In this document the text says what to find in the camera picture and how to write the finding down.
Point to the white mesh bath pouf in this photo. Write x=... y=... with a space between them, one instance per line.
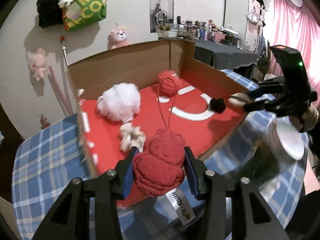
x=120 y=103

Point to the floral cream scrunchie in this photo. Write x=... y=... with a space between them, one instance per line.
x=131 y=136

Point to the black scrunchie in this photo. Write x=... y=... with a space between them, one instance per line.
x=217 y=105

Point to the wall mirror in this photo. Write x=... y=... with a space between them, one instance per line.
x=161 y=11

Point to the beige powder puff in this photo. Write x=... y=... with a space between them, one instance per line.
x=239 y=99

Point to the white fridge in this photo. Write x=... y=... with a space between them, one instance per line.
x=235 y=16

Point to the person right hand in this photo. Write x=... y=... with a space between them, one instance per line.
x=307 y=121

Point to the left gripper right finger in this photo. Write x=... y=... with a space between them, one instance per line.
x=252 y=217

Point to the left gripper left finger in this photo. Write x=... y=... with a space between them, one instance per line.
x=68 y=218

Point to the dark cloth side table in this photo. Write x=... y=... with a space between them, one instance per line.
x=213 y=54

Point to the pink plush on wall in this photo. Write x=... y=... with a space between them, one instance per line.
x=37 y=64

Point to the blue plaid tablecloth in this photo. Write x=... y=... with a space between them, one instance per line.
x=46 y=163

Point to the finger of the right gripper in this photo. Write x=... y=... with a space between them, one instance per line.
x=280 y=106
x=275 y=85

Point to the pink fox plush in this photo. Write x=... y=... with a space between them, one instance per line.
x=118 y=38

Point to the green tote bag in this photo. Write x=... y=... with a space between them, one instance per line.
x=78 y=14

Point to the black bag on wall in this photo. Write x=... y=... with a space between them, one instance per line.
x=49 y=12

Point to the red lined cardboard box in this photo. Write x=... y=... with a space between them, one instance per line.
x=140 y=64

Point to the red plush towel toy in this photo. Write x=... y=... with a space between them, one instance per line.
x=158 y=168

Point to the large jar with dark contents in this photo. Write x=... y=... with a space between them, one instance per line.
x=276 y=151

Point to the mop handle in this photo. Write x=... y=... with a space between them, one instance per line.
x=62 y=41

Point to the red foam net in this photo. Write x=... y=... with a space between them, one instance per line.
x=169 y=83

